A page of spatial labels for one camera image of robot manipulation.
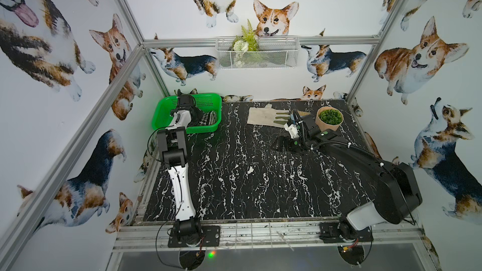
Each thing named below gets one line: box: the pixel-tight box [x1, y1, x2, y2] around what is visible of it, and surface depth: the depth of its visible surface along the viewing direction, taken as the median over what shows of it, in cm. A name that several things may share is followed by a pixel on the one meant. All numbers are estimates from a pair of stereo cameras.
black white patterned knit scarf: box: [198, 110, 218, 126], surface depth 106 cm
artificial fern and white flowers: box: [231, 18, 260, 68], surface depth 85 cm
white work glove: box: [246, 103, 291, 128], surface depth 116 cm
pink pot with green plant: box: [315, 106, 344, 133], surface depth 102 cm
